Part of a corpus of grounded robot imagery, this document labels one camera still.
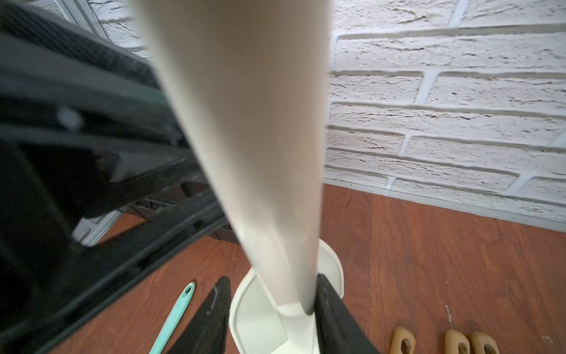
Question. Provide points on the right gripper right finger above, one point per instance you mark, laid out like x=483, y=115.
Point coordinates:
x=337, y=330

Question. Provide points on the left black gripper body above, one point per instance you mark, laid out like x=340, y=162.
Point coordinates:
x=85, y=130

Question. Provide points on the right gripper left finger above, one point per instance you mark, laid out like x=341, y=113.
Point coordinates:
x=208, y=329

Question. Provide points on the grey spatula mint handle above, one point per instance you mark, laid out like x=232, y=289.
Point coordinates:
x=173, y=319

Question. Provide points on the cream spatula wooden handle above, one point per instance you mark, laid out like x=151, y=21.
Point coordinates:
x=482, y=343
x=403, y=341
x=456, y=342

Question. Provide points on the cream utensil rack stand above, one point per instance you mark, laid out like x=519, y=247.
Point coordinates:
x=248, y=83

